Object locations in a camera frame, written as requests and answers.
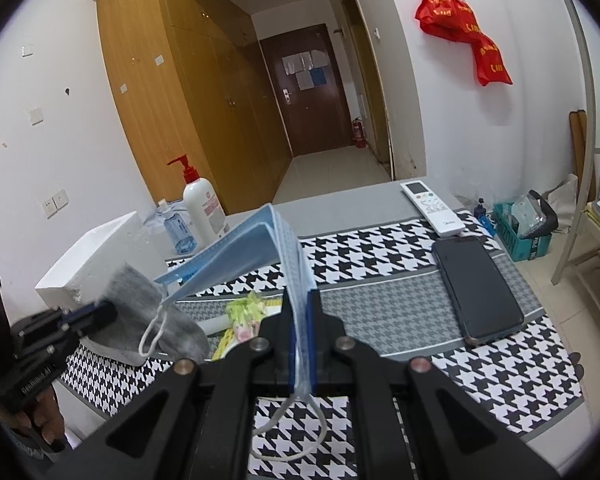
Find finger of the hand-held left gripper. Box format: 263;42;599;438
60;300;119;341

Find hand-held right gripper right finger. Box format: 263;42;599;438
306;290;563;480

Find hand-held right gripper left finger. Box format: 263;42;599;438
45;292;301;480

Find green snack packet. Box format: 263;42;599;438
225;294;281;346

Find white foam box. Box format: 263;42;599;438
34;211;168;366

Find blue face mask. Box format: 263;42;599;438
154;203;328;462

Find person's left hand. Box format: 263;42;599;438
10;384;69;456

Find yellow patterned strip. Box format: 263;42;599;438
210;327;239;361

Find small white packet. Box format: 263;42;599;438
202;314;231;337

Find houndstooth table mat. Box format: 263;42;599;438
55;217;586;476

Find blue clear sanitizer bottle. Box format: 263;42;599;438
156;200;199;255

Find white red pump bottle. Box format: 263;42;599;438
167;154;229;241

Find black smartphone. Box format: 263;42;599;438
432;236;526;347

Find white remote control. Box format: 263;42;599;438
400;180;467;237

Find wooden wardrobe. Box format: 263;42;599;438
96;0;293;216

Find teal plastic basket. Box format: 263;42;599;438
492;202;553;262

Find dark brown door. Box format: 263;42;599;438
259;23;353;157

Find black bag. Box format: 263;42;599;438
512;190;560;241

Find white paper notice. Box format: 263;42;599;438
282;51;329;75

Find white cloth bag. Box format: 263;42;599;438
545;174;581;233

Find wooden boards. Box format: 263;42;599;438
569;109;597;201

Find red plastic bags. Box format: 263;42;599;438
414;0;513;87

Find double wall socket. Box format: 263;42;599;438
42;188;68;218

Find wooden door frame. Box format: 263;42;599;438
341;0;393;166

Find grey metal bed frame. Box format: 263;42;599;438
550;0;600;286

